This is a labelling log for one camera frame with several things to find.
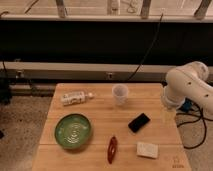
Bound grey metal rail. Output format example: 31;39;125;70
0;61;213;84

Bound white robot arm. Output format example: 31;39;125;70
161;61;213;114

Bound black sponge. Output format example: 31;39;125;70
128;113;150;133

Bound green ceramic bowl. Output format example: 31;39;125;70
54;113;92;150

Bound black floor cables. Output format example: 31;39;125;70
175;101;213;150

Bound red chili pepper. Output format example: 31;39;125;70
107;136;117;163

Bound white plastic bottle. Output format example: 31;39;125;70
61;91;94;106

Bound black hanging cable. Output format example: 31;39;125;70
125;12;165;83

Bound clear plastic cup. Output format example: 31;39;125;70
112;84;129;105

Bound blue power box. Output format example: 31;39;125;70
180;99;192;112

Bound white sponge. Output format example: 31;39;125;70
137;142;158;159

